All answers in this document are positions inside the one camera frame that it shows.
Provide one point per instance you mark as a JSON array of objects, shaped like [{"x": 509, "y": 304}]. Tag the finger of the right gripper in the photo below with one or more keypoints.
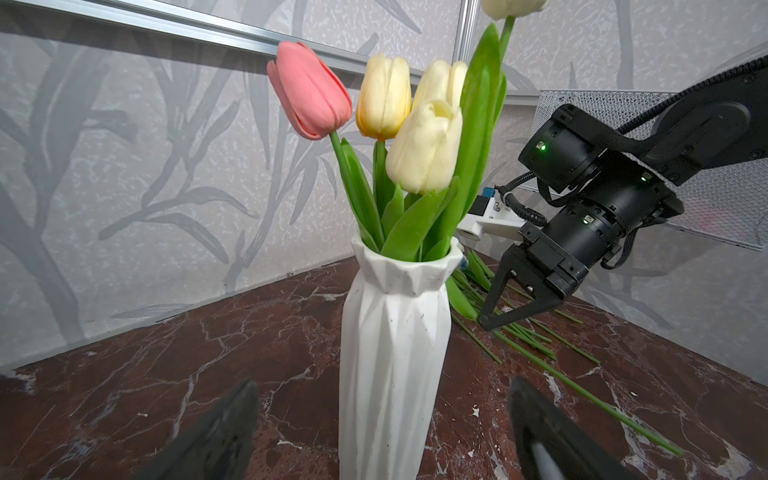
[{"x": 517, "y": 270}]

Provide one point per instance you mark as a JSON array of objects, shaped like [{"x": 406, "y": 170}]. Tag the pink tulip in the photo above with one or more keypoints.
[{"x": 317, "y": 105}]

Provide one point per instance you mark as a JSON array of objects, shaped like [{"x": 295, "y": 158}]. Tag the aluminium frame crossbar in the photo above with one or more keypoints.
[{"x": 188, "y": 24}]

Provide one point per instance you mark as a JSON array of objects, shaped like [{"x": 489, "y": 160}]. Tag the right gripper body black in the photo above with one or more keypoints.
[{"x": 594, "y": 226}]

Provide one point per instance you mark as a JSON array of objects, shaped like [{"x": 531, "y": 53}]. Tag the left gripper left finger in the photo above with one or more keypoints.
[{"x": 217, "y": 446}]

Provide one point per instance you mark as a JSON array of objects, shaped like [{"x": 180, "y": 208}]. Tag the tall cream tulip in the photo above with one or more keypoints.
[{"x": 441, "y": 81}]

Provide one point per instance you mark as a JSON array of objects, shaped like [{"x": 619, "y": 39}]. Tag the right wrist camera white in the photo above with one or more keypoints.
[{"x": 489, "y": 216}]

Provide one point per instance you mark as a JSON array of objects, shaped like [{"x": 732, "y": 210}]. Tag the pale yellow tulip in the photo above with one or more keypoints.
[{"x": 384, "y": 103}]

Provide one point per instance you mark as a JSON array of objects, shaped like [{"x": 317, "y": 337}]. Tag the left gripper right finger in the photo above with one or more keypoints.
[{"x": 550, "y": 445}]

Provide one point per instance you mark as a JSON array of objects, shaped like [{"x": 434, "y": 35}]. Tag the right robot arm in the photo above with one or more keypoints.
[{"x": 718, "y": 122}]

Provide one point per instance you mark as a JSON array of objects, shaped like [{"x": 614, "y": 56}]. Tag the white ribbed ceramic vase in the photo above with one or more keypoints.
[{"x": 395, "y": 328}]

